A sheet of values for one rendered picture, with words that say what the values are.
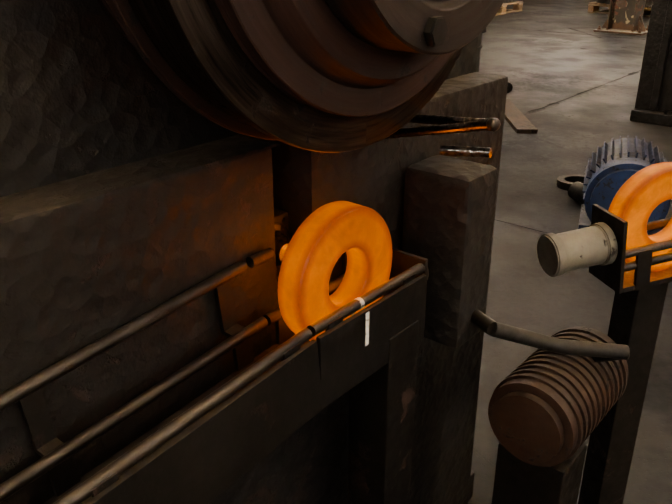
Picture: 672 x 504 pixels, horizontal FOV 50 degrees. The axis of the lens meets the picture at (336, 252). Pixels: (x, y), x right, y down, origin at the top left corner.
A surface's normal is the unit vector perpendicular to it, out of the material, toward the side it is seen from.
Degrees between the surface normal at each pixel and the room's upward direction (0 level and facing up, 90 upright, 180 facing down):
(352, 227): 90
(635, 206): 90
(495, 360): 0
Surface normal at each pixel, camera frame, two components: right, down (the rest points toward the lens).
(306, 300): 0.76, 0.26
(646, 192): 0.26, 0.39
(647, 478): 0.00, -0.91
